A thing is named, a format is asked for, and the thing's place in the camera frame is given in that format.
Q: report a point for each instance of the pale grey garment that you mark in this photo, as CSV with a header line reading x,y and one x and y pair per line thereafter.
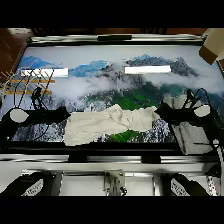
x,y
193,138

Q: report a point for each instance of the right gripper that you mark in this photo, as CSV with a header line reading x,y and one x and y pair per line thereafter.
x,y
166,113

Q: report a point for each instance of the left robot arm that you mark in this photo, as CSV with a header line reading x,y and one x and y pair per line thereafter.
x,y
33,117

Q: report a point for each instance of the brown clothes hanger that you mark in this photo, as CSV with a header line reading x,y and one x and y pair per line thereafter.
x,y
31,92
33,81

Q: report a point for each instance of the white shirt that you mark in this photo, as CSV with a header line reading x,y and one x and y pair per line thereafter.
x,y
100,125

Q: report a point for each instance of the cardboard box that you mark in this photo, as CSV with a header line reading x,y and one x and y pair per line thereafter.
x,y
213,45

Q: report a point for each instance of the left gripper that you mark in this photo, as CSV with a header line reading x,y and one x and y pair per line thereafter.
x,y
59,115

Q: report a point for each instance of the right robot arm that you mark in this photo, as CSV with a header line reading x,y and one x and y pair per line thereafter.
x,y
195,117

